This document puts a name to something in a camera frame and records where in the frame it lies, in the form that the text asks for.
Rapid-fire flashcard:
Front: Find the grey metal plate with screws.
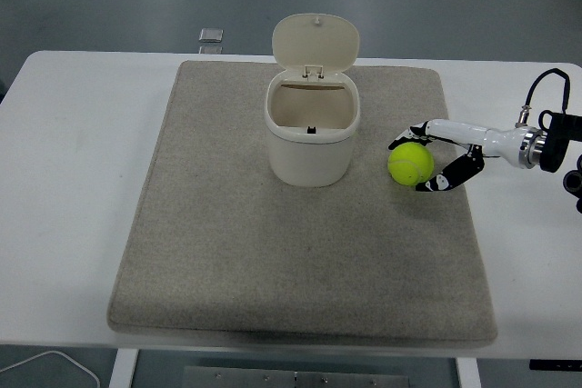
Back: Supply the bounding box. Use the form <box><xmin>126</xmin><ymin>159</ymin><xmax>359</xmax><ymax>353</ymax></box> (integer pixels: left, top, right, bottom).
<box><xmin>183</xmin><ymin>365</ymin><xmax>413</xmax><ymax>388</ymax></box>

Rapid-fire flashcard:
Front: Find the cream lidded plastic bin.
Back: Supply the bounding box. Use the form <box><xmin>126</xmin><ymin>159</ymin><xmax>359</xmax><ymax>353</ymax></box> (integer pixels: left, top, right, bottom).
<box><xmin>265</xmin><ymin>14</ymin><xmax>363</xmax><ymax>188</ymax></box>

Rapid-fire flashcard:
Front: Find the yellow-green tennis ball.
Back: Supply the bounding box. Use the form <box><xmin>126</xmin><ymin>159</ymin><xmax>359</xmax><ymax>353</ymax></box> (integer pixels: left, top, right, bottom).
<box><xmin>386</xmin><ymin>141</ymin><xmax>435</xmax><ymax>187</ymax></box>

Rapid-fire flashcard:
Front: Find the black label strip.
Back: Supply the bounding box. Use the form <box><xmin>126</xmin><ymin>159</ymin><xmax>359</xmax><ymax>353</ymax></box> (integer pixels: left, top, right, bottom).
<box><xmin>529</xmin><ymin>360</ymin><xmax>582</xmax><ymax>371</ymax></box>

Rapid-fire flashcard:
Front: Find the white cable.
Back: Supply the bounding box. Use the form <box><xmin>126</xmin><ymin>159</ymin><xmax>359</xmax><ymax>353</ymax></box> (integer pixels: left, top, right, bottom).
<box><xmin>0</xmin><ymin>350</ymin><xmax>100</xmax><ymax>388</ymax></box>

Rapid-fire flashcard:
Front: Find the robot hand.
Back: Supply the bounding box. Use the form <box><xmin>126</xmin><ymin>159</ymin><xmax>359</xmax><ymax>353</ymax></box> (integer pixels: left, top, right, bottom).
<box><xmin>387</xmin><ymin>118</ymin><xmax>540</xmax><ymax>194</ymax></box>

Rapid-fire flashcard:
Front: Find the white table leg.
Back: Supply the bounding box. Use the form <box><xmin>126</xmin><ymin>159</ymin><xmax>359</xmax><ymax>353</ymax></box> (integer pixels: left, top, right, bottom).
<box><xmin>110</xmin><ymin>348</ymin><xmax>140</xmax><ymax>388</ymax></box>
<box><xmin>455</xmin><ymin>356</ymin><xmax>481</xmax><ymax>388</ymax></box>

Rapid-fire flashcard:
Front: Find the beige felt mat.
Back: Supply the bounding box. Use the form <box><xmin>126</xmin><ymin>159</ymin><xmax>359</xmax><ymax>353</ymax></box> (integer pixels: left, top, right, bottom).
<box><xmin>106</xmin><ymin>59</ymin><xmax>499</xmax><ymax>347</ymax></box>

